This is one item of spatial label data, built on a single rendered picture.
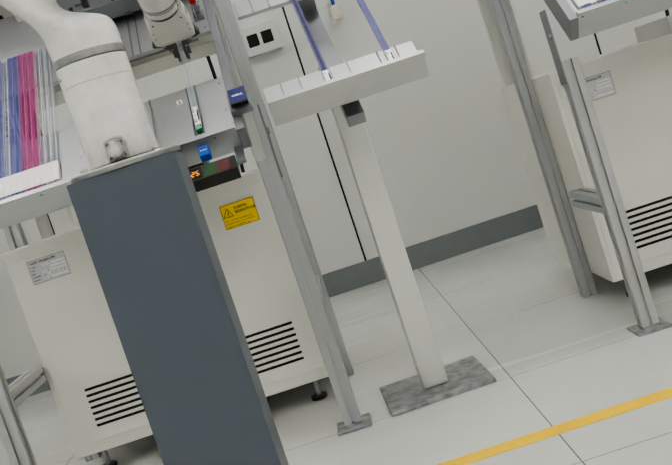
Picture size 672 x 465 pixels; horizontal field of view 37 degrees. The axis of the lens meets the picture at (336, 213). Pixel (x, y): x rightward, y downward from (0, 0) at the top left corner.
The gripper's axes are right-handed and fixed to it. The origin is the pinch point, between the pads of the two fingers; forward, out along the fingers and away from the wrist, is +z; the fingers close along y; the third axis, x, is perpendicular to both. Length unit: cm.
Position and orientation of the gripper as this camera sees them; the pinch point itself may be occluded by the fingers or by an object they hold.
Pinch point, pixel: (181, 50)
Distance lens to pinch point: 246.1
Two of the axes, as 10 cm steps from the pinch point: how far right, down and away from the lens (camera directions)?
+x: 2.7, 8.1, -5.2
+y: -9.5, 3.1, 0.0
